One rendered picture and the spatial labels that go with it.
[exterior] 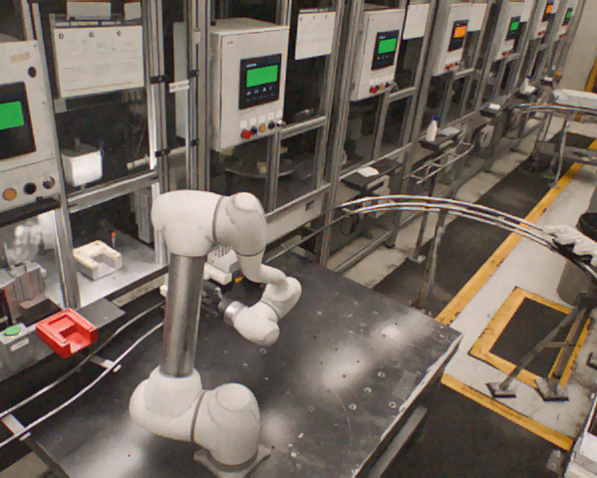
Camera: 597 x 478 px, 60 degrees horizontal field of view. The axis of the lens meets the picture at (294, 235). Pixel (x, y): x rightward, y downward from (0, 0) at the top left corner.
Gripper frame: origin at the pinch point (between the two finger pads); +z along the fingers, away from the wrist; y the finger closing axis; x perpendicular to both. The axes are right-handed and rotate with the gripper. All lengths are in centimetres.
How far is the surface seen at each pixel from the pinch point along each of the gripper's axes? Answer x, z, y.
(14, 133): 50, 17, 69
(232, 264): -20.6, -1.3, 1.9
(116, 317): 31.9, 5.2, 0.6
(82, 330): 45.7, 3.8, 4.1
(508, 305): -224, -82, -88
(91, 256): 19.8, 37.4, 5.2
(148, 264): 2.7, 24.3, -0.1
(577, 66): -808, 26, -14
